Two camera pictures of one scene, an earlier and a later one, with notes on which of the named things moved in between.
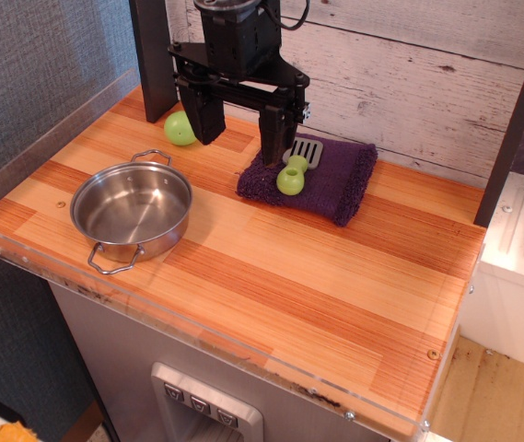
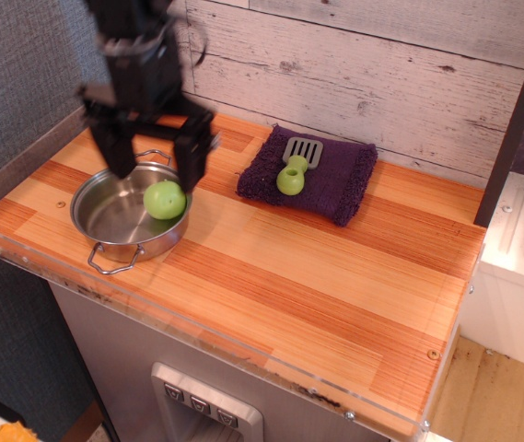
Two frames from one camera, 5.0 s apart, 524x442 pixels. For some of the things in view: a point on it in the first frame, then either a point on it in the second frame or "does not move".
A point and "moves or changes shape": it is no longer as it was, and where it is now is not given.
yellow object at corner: (15, 432) does not move
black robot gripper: (240, 60) → (142, 52)
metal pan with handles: (131, 208) does not move
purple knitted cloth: (328, 191) does not move
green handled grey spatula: (304, 154) does not move
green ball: (178, 130) moves or changes shape
